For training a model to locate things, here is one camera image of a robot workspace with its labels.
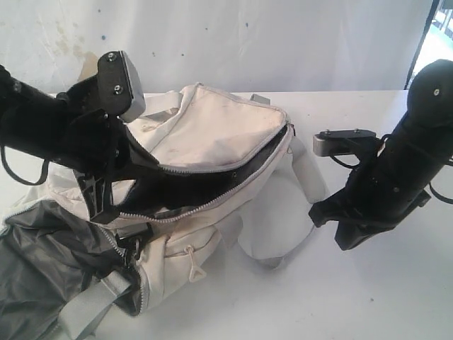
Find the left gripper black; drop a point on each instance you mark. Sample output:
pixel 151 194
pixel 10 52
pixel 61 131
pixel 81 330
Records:
pixel 86 135

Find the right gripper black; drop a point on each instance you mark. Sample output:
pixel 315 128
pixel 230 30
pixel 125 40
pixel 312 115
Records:
pixel 371 202

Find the white canvas backpack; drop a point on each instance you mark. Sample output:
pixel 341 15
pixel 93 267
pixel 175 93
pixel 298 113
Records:
pixel 225 170

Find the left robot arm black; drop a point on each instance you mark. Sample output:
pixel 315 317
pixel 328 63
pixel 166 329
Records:
pixel 23 121

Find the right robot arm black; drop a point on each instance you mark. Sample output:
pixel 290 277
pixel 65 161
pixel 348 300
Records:
pixel 394 172

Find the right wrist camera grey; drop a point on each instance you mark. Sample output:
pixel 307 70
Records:
pixel 355 142

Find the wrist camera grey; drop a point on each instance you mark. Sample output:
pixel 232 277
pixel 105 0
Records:
pixel 355 142
pixel 119 86

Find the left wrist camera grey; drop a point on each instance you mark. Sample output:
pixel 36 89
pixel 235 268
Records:
pixel 119 86

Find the black window frame post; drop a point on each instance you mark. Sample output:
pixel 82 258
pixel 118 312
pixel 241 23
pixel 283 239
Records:
pixel 421 39

